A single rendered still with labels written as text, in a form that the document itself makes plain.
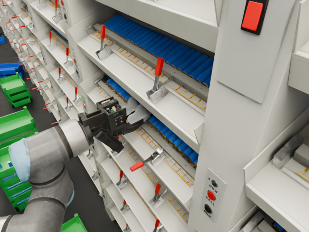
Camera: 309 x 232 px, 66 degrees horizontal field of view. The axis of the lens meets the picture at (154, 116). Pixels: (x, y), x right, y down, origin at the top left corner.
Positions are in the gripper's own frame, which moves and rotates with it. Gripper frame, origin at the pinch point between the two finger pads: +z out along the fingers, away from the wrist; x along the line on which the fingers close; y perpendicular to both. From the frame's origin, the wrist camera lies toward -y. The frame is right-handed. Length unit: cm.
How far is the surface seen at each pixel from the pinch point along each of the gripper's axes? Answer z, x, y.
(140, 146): -6.9, -6.0, -6.0
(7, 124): -42, 125, -67
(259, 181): -7.0, -39.8, 14.0
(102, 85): -2.5, 25.4, -2.1
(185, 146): 0.2, -17.0, -1.4
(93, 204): -15, 50, -101
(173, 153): -3.4, -16.5, -2.1
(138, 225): -7, 3, -66
